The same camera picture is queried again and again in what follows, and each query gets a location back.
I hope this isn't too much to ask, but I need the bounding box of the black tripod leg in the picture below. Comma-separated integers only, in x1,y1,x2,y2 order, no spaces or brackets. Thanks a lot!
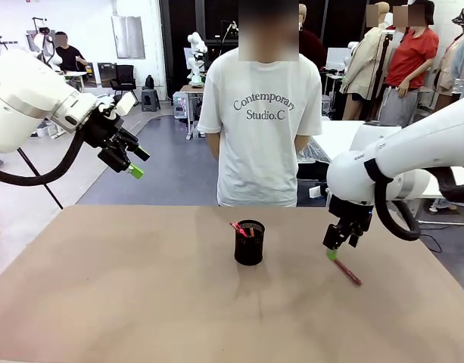
17,147,64,210

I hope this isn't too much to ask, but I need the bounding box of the mannequin in beige jacket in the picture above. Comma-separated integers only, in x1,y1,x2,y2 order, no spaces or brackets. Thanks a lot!
339,2,391,121

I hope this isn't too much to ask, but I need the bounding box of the black mesh pen holder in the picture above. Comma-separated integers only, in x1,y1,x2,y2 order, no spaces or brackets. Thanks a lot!
233,219,266,266

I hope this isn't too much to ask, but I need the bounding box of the person in black t-shirt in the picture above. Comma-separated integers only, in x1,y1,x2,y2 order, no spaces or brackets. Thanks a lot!
54,32,89,73

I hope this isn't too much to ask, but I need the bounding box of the dark grey stool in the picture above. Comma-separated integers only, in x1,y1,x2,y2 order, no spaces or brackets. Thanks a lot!
141,87,161,113

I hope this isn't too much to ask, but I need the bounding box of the background robot with cables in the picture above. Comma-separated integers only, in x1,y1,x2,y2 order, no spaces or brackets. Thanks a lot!
25,17,62,64

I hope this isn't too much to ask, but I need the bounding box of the metal wall panel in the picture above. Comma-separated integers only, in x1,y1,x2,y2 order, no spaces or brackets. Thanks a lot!
111,14,146,60

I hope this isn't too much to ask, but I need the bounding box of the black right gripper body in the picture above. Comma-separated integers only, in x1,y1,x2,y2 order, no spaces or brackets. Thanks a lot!
328,195,372,232

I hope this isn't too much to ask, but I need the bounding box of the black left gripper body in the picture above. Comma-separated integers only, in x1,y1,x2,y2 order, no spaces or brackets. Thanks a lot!
83,107,123,150

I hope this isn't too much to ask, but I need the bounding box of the black camera tripod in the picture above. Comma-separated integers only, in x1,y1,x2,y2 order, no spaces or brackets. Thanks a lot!
365,32,394,123

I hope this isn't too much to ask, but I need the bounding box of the dark red pen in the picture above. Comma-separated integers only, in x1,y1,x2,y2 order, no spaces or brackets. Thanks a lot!
332,259,363,286

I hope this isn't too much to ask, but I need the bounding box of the person in white t-shirt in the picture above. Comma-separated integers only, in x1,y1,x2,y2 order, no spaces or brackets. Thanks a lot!
196,0,323,208

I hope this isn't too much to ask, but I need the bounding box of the background work table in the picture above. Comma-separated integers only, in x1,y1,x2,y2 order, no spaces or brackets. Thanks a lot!
179,83,206,140

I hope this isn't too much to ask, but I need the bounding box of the person's left forearm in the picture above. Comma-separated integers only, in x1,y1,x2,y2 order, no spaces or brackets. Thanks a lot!
294,134,313,153

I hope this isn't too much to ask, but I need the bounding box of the mannequin with bucket hat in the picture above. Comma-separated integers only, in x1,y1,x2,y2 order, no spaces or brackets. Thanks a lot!
430,7,464,111

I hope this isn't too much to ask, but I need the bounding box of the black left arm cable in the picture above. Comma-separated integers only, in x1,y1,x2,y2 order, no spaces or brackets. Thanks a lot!
0,128,87,187

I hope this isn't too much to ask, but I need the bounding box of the black office chair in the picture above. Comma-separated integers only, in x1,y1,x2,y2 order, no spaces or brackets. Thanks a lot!
109,64,140,98

